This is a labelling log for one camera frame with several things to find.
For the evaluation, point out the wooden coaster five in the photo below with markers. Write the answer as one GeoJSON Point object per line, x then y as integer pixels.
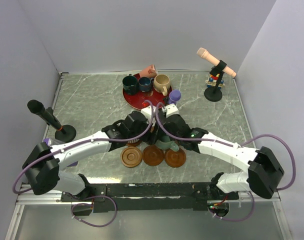
{"type": "Point", "coordinates": [175, 159]}

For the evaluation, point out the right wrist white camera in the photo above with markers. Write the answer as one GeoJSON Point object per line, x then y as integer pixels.
{"type": "Point", "coordinates": [170, 110]}

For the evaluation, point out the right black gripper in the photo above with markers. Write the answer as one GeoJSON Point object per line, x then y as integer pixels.
{"type": "Point", "coordinates": [165, 125]}

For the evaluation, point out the grey striped mug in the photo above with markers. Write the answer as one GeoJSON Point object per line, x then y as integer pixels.
{"type": "Point", "coordinates": [134, 141]}

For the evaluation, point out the purple box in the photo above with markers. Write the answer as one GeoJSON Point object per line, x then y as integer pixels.
{"type": "Point", "coordinates": [52, 141]}

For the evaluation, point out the black stand of pink microphone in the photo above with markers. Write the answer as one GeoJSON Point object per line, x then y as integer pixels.
{"type": "Point", "coordinates": [213, 93]}

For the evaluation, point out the dark green mug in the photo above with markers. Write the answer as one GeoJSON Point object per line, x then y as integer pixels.
{"type": "Point", "coordinates": [130, 85]}

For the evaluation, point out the red round tray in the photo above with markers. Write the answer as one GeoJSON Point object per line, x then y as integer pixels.
{"type": "Point", "coordinates": [137, 101]}

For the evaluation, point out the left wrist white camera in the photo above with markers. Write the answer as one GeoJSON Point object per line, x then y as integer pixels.
{"type": "Point", "coordinates": [147, 112]}

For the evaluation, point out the wooden coaster six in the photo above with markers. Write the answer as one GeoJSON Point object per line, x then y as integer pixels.
{"type": "Point", "coordinates": [152, 155]}

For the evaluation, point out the wrist white camera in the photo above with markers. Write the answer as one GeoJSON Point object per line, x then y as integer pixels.
{"type": "Point", "coordinates": [147, 112]}
{"type": "Point", "coordinates": [170, 110]}

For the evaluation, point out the pink toy microphone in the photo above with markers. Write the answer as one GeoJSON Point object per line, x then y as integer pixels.
{"type": "Point", "coordinates": [204, 54]}

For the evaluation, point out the aluminium rail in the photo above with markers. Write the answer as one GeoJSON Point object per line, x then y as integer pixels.
{"type": "Point", "coordinates": [29, 198]}

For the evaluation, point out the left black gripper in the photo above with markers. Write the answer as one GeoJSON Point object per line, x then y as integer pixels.
{"type": "Point", "coordinates": [152, 137]}

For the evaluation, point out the purple toy microphone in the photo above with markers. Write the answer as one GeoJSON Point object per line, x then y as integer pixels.
{"type": "Point", "coordinates": [174, 96]}

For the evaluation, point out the pink floral cup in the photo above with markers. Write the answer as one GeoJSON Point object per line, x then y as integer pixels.
{"type": "Point", "coordinates": [149, 72]}

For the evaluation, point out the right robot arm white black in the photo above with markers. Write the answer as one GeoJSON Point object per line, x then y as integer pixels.
{"type": "Point", "coordinates": [260, 171]}

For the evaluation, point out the wooden coaster one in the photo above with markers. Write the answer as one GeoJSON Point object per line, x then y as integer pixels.
{"type": "Point", "coordinates": [130, 144]}

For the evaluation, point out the dark blue small cup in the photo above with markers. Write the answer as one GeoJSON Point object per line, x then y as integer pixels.
{"type": "Point", "coordinates": [145, 84]}

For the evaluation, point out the teal glazed mug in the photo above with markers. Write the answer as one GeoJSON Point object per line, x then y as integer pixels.
{"type": "Point", "coordinates": [165, 143]}

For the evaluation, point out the colourful toy car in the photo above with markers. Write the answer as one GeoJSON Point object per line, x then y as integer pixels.
{"type": "Point", "coordinates": [212, 80]}

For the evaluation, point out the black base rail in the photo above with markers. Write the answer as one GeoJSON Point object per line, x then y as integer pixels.
{"type": "Point", "coordinates": [107, 197]}

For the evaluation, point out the wooden coaster two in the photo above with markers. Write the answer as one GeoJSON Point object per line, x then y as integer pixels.
{"type": "Point", "coordinates": [131, 157]}

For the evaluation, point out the beige ceramic mug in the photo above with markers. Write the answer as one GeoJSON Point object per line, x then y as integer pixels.
{"type": "Point", "coordinates": [161, 84]}

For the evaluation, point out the black microphone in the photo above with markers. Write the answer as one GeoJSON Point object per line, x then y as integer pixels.
{"type": "Point", "coordinates": [38, 109]}

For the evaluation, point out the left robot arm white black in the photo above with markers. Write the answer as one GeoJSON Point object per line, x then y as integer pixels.
{"type": "Point", "coordinates": [44, 167]}

